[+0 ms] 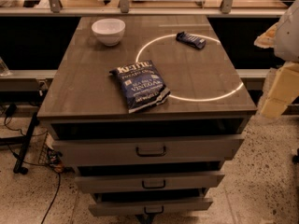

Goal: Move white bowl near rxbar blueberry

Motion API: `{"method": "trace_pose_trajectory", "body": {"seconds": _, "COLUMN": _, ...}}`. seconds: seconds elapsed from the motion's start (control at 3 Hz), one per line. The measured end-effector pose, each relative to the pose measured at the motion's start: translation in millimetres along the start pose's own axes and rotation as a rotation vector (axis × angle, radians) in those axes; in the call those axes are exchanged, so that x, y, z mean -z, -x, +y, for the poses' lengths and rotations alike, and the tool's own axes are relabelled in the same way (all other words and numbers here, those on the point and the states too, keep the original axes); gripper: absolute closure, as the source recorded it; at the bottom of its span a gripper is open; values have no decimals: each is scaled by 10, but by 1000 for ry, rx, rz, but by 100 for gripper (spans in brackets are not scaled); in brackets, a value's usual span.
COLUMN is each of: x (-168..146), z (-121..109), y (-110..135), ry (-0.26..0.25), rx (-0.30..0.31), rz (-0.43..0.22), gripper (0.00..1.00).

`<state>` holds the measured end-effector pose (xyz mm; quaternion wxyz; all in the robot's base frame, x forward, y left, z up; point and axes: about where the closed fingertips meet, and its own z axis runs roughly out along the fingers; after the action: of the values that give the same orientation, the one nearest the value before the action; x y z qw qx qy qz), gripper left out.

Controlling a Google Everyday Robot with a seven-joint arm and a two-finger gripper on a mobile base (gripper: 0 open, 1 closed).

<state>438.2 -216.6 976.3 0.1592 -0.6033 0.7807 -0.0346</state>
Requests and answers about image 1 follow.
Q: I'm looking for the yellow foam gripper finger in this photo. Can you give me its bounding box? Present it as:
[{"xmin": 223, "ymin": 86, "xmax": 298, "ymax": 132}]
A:
[{"xmin": 261, "ymin": 63, "xmax": 299, "ymax": 119}]

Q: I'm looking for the white ceramic bowl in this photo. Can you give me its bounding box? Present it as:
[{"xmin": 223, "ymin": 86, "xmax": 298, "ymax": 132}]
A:
[{"xmin": 92, "ymin": 19, "xmax": 126, "ymax": 46}]

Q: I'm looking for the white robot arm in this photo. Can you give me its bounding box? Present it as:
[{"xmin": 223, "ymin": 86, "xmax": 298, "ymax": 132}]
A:
[{"xmin": 260, "ymin": 0, "xmax": 299, "ymax": 119}]

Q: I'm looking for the blue rxbar blueberry wrapper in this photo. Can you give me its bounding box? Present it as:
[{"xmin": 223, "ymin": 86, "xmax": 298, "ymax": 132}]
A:
[{"xmin": 176, "ymin": 32, "xmax": 206, "ymax": 49}]

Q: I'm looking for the top grey drawer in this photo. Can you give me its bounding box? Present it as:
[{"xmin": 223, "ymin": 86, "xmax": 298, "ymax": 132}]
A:
[{"xmin": 53, "ymin": 134, "xmax": 244, "ymax": 166}]

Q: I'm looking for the grey drawer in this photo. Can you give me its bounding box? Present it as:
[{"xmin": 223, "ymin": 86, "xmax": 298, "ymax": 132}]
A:
[
  {"xmin": 75, "ymin": 171, "xmax": 224, "ymax": 193},
  {"xmin": 53, "ymin": 134, "xmax": 244, "ymax": 166},
  {"xmin": 89, "ymin": 198, "xmax": 213, "ymax": 217}
]

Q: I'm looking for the middle grey drawer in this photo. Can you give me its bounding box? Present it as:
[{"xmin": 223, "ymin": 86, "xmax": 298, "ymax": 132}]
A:
[{"xmin": 75, "ymin": 171, "xmax": 224, "ymax": 193}]

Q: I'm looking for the grey drawer cabinet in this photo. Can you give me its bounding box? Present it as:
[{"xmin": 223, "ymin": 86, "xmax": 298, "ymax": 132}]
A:
[{"xmin": 38, "ymin": 15, "xmax": 256, "ymax": 224}]

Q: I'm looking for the blue kettle chips bag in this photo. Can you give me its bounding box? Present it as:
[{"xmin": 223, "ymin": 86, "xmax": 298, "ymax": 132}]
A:
[{"xmin": 109, "ymin": 60, "xmax": 170, "ymax": 113}]

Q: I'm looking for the bottom grey drawer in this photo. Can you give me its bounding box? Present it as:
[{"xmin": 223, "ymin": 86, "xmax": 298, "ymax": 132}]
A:
[{"xmin": 89, "ymin": 198, "xmax": 213, "ymax": 217}]

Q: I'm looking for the black stand leg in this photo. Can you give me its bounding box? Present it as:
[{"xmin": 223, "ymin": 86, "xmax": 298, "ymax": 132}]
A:
[{"xmin": 13, "ymin": 113, "xmax": 38, "ymax": 175}]

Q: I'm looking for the wire basket with items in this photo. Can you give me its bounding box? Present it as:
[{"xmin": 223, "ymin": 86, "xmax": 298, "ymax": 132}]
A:
[{"xmin": 38, "ymin": 133, "xmax": 72, "ymax": 174}]

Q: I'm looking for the black floor cable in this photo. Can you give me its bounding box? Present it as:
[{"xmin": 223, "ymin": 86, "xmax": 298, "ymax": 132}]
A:
[{"xmin": 0, "ymin": 103, "xmax": 62, "ymax": 224}]

